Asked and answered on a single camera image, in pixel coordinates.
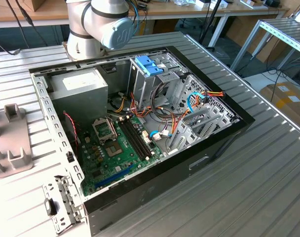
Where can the blue plastic drive bracket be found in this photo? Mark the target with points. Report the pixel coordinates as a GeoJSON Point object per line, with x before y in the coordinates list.
{"type": "Point", "coordinates": [146, 65]}

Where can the grey power supply unit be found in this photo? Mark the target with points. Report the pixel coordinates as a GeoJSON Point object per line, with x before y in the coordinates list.
{"type": "Point", "coordinates": [78, 98]}

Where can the silver disk bay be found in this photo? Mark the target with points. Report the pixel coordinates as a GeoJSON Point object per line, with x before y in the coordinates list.
{"type": "Point", "coordinates": [183, 142]}

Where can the aluminium slat table frame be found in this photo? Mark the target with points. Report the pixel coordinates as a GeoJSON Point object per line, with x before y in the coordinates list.
{"type": "Point", "coordinates": [283, 30]}

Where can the black plastic lock tab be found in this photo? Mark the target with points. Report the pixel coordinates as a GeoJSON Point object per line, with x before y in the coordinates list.
{"type": "Point", "coordinates": [50, 207]}

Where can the silver metal drive cage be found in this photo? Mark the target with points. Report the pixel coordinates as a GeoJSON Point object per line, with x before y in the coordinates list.
{"type": "Point", "coordinates": [145, 93]}

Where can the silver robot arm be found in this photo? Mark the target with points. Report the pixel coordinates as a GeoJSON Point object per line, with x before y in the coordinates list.
{"type": "Point", "coordinates": [100, 12]}

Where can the green motherboard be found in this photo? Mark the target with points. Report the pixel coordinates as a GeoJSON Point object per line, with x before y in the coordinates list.
{"type": "Point", "coordinates": [136, 161]}

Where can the small black case latch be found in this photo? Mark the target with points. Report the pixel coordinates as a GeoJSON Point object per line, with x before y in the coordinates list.
{"type": "Point", "coordinates": [70, 157]}

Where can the cardboard box with labels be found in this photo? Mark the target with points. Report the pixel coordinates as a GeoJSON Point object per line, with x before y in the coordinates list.
{"type": "Point", "coordinates": [283, 98]}

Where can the grey parts rack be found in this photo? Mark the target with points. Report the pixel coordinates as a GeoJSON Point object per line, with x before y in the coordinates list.
{"type": "Point", "coordinates": [14, 130]}

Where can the black open PC case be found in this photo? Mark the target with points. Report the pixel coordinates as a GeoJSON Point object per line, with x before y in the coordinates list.
{"type": "Point", "coordinates": [164, 187]}

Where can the small brown cardboard box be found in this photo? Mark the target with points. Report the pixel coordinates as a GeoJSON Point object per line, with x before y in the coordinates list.
{"type": "Point", "coordinates": [36, 3]}

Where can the CPU socket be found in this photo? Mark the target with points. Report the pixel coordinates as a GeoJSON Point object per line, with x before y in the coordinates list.
{"type": "Point", "coordinates": [113, 150]}

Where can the white board connector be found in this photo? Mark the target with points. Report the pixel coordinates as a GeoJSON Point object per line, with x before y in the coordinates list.
{"type": "Point", "coordinates": [146, 138]}

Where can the wooden desk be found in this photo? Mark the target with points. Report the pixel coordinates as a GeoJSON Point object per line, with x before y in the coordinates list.
{"type": "Point", "coordinates": [162, 10]}

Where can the silver slot bracket latch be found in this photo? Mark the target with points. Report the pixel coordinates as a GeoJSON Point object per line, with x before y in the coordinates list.
{"type": "Point", "coordinates": [66, 195]}

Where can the black RAM slot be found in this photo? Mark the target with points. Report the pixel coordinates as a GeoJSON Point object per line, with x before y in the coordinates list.
{"type": "Point", "coordinates": [132, 138]}
{"type": "Point", "coordinates": [137, 138]}

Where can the blue expansion slot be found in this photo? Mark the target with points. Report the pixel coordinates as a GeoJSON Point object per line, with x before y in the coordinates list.
{"type": "Point", "coordinates": [115, 176]}

